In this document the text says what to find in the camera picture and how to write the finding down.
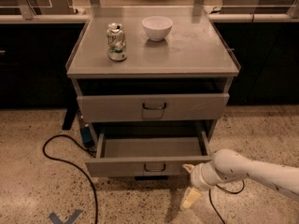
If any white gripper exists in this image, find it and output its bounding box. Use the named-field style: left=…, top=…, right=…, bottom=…
left=180, top=161, right=223, bottom=210

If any grey drawer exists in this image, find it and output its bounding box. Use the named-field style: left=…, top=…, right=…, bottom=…
left=78, top=93, right=229, bottom=122
left=86, top=131, right=211, bottom=177

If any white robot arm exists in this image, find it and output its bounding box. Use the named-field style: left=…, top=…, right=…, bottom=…
left=180, top=149, right=299, bottom=210

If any grey metal drawer cabinet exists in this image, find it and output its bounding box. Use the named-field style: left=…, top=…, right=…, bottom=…
left=64, top=6, right=241, bottom=142

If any blue power adapter box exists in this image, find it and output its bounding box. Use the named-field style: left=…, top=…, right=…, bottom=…
left=80, top=126, right=94, bottom=148

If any dark right lab bench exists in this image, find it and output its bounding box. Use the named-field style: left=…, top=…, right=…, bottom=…
left=213, top=20, right=299, bottom=105

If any dark lab bench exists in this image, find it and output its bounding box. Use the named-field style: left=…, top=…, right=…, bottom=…
left=213, top=20, right=299, bottom=105
left=0, top=21, right=85, bottom=109

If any white ceramic bowl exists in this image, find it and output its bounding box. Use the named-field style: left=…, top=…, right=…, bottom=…
left=142, top=16, right=173, bottom=41

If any crushed green soda can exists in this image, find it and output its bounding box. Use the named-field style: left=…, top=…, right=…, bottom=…
left=107, top=22, right=127, bottom=62

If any dark left lab bench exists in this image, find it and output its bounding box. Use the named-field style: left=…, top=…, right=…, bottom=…
left=0, top=21, right=85, bottom=109

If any black cable right floor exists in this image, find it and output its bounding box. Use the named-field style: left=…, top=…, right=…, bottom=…
left=208, top=179, right=246, bottom=224

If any black cable floor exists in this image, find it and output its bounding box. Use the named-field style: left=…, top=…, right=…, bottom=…
left=208, top=179, right=246, bottom=224
left=42, top=134, right=100, bottom=224

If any black cable left floor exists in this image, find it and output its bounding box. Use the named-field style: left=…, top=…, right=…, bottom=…
left=42, top=134, right=100, bottom=224

